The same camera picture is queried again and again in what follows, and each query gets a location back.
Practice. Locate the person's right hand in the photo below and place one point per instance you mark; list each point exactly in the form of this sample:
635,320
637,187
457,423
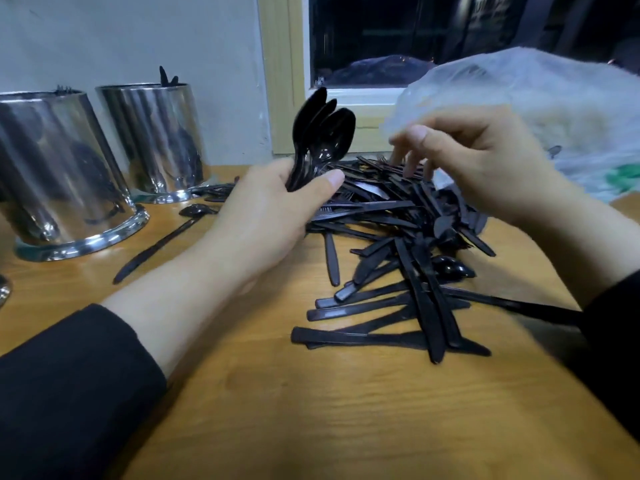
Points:
490,160

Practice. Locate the person's left hand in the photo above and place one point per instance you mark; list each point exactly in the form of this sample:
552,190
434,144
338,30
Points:
260,225

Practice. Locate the lone black plastic knife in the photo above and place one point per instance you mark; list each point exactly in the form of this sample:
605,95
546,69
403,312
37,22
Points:
160,245

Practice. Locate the pile of black plastic cutlery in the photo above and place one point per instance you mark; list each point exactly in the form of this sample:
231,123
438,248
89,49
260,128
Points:
400,210

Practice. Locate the black plastic spoon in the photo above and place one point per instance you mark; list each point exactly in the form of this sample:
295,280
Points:
325,115
343,130

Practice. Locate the bundle of black cutlery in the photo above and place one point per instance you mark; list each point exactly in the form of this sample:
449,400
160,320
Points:
340,338
425,315
310,105

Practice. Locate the black plastic fork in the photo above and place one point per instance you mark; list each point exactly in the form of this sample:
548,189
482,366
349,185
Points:
66,91

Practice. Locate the person's left forearm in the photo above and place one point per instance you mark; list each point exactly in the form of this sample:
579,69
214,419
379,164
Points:
80,385

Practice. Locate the person's right forearm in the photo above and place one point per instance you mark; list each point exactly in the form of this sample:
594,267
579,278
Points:
600,265

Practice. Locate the clear plastic bag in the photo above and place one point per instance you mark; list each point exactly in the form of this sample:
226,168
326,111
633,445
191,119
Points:
560,95

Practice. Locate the dark parked car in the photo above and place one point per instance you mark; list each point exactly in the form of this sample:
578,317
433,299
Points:
380,71

